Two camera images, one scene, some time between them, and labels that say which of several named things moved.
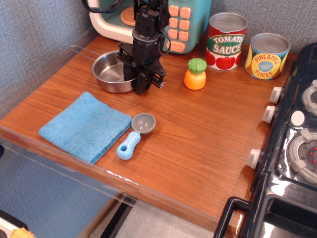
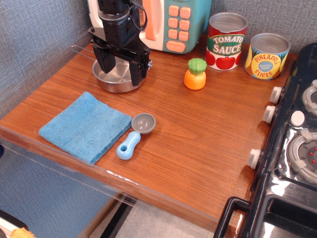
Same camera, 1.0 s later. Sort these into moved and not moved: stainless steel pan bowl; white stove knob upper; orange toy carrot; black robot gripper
Moved: black robot gripper
Not moved: stainless steel pan bowl; orange toy carrot; white stove knob upper
